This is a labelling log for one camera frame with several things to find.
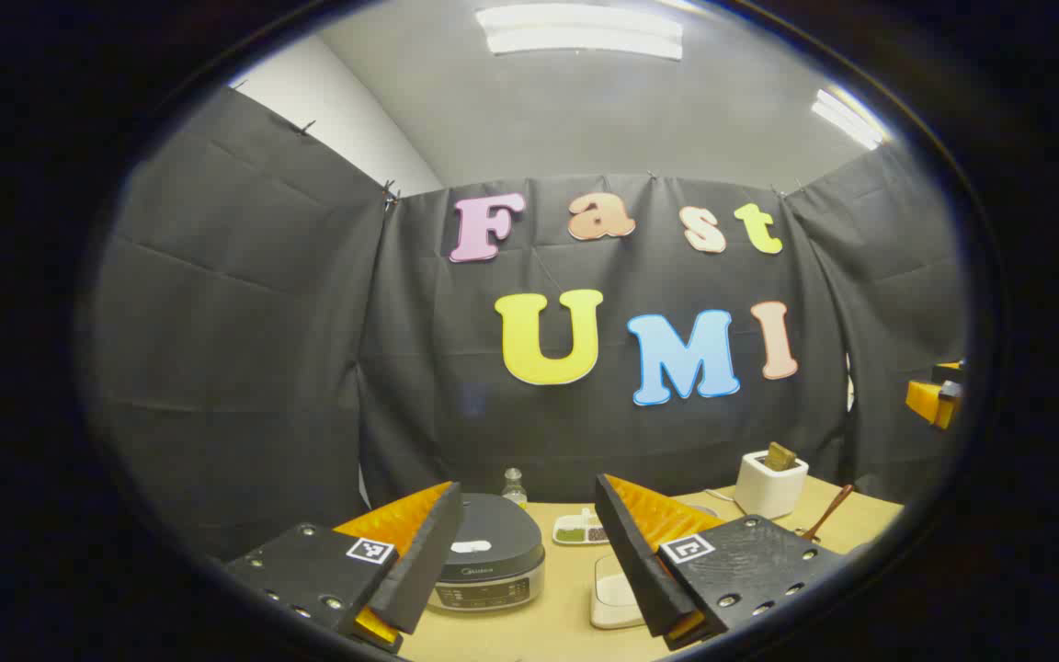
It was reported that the clear tray of white rice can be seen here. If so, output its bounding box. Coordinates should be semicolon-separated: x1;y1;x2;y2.
589;552;648;631

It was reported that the black backdrop cloth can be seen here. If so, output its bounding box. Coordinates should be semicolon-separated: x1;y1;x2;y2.
84;87;967;562

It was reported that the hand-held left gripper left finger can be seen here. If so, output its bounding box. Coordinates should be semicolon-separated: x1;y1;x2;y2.
222;481;464;656

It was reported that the brown wooden spoon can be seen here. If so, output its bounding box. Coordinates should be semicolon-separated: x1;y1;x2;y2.
801;485;855;543

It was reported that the grey and silver rice cooker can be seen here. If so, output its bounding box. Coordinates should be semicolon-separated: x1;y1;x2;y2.
427;493;546;615

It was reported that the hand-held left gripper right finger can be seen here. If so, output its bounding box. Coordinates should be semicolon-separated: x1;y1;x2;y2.
594;474;848;652

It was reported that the white toaster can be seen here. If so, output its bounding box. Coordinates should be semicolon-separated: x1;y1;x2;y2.
734;450;810;520

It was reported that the ceiling light panel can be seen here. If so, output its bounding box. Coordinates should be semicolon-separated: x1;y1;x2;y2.
476;5;685;62
810;87;889;151

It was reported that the white divided dish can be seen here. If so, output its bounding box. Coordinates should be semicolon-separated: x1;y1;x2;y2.
552;508;610;546

